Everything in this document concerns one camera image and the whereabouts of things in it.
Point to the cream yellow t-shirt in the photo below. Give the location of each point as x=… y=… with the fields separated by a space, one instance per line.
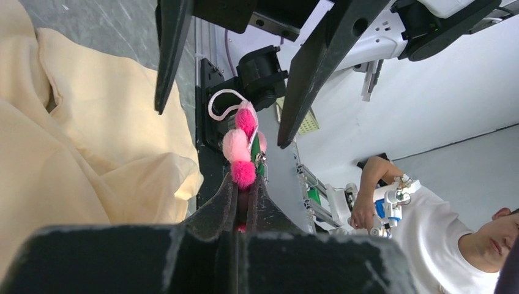
x=81 y=143

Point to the white teleoperation controller device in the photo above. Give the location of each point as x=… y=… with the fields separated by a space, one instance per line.
x=387 y=201

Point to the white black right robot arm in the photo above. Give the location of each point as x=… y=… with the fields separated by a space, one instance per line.
x=416 y=30

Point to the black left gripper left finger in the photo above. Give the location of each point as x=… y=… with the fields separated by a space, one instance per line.
x=194 y=256

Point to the aluminium rail frame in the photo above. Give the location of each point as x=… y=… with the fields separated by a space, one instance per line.
x=327 y=206

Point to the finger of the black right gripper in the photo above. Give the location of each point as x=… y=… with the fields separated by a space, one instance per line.
x=173 y=18
x=325 y=48

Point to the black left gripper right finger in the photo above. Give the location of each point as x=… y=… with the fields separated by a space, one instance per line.
x=293 y=262

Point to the operator's hand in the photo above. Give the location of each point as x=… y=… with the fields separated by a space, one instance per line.
x=362 y=214

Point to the pink flower smiley brooch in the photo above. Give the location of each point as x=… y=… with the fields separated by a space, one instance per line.
x=244 y=147

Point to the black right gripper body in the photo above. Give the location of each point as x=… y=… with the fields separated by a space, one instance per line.
x=284 y=18

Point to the person in white t-shirt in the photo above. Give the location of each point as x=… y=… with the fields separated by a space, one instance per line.
x=444 y=255

